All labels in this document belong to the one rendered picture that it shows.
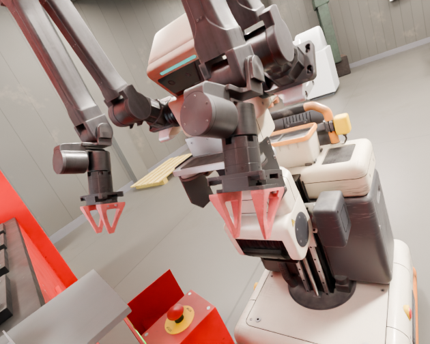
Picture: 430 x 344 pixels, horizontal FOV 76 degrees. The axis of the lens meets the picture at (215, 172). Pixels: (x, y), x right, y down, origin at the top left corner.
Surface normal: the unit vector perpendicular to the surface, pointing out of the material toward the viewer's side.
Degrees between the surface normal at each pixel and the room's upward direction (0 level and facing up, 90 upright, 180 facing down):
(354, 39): 90
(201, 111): 63
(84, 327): 0
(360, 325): 0
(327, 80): 90
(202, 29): 90
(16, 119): 90
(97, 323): 0
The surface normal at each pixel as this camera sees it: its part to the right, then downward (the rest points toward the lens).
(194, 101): -0.62, 0.03
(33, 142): 0.77, -0.12
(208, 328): 0.58, 0.03
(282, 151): -0.49, 0.51
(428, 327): -0.38, -0.87
